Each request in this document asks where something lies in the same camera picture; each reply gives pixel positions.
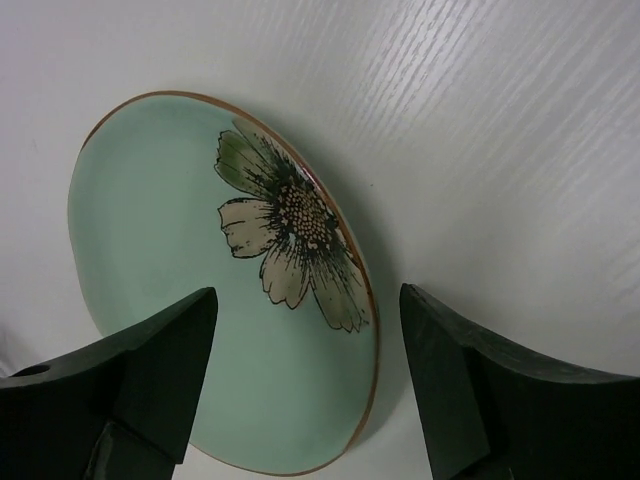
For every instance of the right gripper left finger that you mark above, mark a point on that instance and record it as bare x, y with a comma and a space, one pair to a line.
120, 408

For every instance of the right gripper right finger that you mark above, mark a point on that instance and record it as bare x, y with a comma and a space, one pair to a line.
491, 408

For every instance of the light green flower plate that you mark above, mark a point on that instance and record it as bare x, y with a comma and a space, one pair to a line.
173, 192

